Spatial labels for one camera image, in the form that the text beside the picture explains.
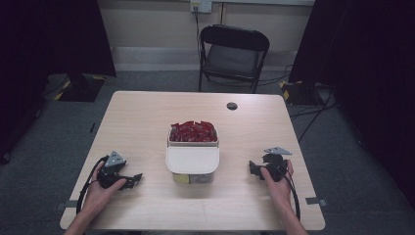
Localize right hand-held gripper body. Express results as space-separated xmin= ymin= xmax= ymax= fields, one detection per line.
xmin=262 ymin=146 xmax=293 ymax=183

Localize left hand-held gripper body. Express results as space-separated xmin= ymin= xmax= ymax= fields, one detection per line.
xmin=96 ymin=150 xmax=127 ymax=190

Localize yellow-green coffee capsule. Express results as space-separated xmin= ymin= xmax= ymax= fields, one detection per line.
xmin=172 ymin=173 xmax=191 ymax=184

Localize clear plastic storage box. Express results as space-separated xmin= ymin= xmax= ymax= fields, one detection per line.
xmin=164 ymin=120 xmax=220 ymax=185

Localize person's right hand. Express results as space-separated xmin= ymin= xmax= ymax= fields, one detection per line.
xmin=259 ymin=159 xmax=295 ymax=210

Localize person's left hand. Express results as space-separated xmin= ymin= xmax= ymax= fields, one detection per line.
xmin=85 ymin=161 xmax=127 ymax=214

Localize grey tape strip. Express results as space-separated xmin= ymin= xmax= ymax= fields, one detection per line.
xmin=55 ymin=199 xmax=79 ymax=212
xmin=304 ymin=196 xmax=329 ymax=208

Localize grey coffee capsule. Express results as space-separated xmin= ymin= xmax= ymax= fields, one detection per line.
xmin=189 ymin=173 xmax=213 ymax=184

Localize black stand base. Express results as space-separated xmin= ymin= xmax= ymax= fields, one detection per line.
xmin=279 ymin=79 xmax=329 ymax=107
xmin=53 ymin=72 xmax=108 ymax=103

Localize black folding chair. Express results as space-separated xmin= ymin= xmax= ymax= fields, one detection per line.
xmin=198 ymin=23 xmax=271 ymax=95

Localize dark curtain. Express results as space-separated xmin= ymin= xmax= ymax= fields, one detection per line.
xmin=288 ymin=0 xmax=415 ymax=210
xmin=0 ymin=0 xmax=117 ymax=165

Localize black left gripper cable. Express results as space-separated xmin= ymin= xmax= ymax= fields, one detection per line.
xmin=75 ymin=156 xmax=110 ymax=215

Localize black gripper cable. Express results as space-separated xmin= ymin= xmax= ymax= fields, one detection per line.
xmin=275 ymin=164 xmax=301 ymax=221
xmin=75 ymin=156 xmax=110 ymax=215

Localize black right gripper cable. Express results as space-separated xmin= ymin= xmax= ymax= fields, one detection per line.
xmin=275 ymin=164 xmax=301 ymax=221

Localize black floor cables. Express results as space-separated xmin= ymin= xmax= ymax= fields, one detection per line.
xmin=289 ymin=90 xmax=339 ymax=144

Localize black wall outlet cable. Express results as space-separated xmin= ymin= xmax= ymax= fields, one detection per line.
xmin=194 ymin=8 xmax=203 ymax=62

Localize white wall outlet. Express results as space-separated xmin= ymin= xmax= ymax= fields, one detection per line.
xmin=190 ymin=0 xmax=213 ymax=15

